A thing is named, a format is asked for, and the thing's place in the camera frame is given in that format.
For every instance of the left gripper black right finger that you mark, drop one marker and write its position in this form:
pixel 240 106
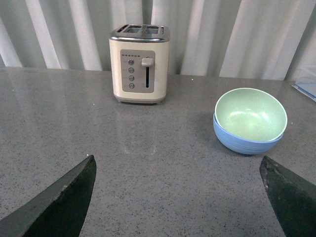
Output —
pixel 292 197

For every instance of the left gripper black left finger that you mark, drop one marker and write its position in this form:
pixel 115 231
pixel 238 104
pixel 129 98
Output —
pixel 59 210

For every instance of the green bowl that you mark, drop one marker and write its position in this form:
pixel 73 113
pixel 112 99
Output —
pixel 251 114

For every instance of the blue bowl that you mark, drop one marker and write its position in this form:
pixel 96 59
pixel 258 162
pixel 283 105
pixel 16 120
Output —
pixel 240 145

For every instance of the clear plastic food container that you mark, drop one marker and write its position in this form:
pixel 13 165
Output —
pixel 308 88

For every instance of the white pleated curtain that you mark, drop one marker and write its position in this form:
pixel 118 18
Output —
pixel 253 39

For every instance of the cream two-slot toaster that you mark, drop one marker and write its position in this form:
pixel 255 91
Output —
pixel 139 62

